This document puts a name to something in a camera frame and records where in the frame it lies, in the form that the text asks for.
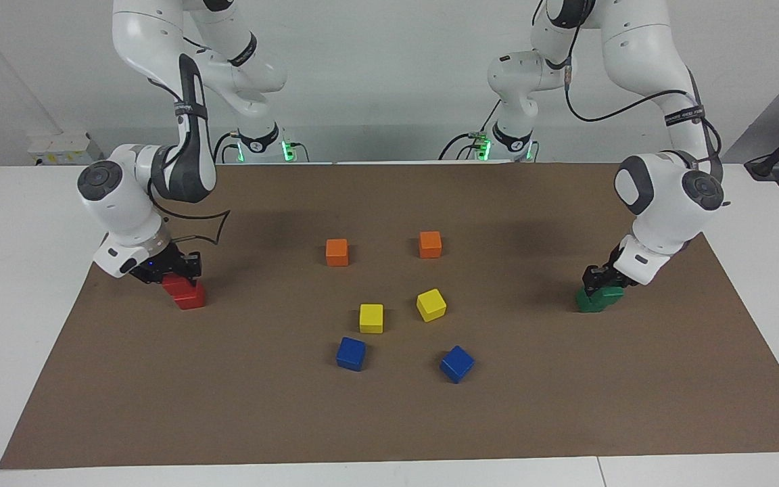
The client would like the black left base cable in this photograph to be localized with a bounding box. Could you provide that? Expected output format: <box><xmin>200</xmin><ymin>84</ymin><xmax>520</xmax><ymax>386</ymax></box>
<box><xmin>438</xmin><ymin>101</ymin><xmax>502</xmax><ymax>161</ymax></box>

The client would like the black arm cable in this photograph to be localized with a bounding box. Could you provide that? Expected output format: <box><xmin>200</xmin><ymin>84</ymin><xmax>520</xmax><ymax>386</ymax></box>
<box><xmin>148</xmin><ymin>169</ymin><xmax>231</xmax><ymax>248</ymax></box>
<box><xmin>562</xmin><ymin>0</ymin><xmax>724</xmax><ymax>177</ymax></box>

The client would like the black right base cable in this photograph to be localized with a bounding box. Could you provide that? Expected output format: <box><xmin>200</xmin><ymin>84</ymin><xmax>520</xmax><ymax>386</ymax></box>
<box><xmin>212</xmin><ymin>132</ymin><xmax>238</xmax><ymax>164</ymax></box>

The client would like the black base cable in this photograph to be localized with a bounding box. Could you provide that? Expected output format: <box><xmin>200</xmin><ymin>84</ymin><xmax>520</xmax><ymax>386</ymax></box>
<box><xmin>212</xmin><ymin>132</ymin><xmax>238</xmax><ymax>164</ymax></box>
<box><xmin>438</xmin><ymin>101</ymin><xmax>502</xmax><ymax>161</ymax></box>

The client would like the blue wooden block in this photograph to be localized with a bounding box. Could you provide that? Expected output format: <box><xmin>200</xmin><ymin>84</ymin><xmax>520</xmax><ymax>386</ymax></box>
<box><xmin>440</xmin><ymin>345</ymin><xmax>476</xmax><ymax>384</ymax></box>
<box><xmin>335</xmin><ymin>337</ymin><xmax>367</xmax><ymax>372</ymax></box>

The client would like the brown table mat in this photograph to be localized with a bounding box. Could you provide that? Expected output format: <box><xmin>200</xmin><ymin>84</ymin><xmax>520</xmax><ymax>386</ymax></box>
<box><xmin>0</xmin><ymin>161</ymin><xmax>779</xmax><ymax>470</ymax></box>

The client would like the yellow wooden block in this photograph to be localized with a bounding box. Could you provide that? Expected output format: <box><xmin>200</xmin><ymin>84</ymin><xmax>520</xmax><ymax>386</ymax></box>
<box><xmin>417</xmin><ymin>288</ymin><xmax>448</xmax><ymax>323</ymax></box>
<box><xmin>359</xmin><ymin>304</ymin><xmax>385</xmax><ymax>334</ymax></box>

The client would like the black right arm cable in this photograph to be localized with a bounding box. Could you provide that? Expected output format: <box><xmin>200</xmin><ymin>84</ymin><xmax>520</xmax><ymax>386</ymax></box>
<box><xmin>148</xmin><ymin>169</ymin><xmax>231</xmax><ymax>248</ymax></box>

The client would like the white power strip box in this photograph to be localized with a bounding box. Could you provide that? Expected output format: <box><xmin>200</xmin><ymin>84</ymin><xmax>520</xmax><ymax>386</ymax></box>
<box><xmin>28</xmin><ymin>132</ymin><xmax>103</xmax><ymax>166</ymax></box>

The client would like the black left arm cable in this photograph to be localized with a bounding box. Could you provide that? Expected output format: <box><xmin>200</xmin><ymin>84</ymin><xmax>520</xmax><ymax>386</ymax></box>
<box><xmin>562</xmin><ymin>0</ymin><xmax>724</xmax><ymax>177</ymax></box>

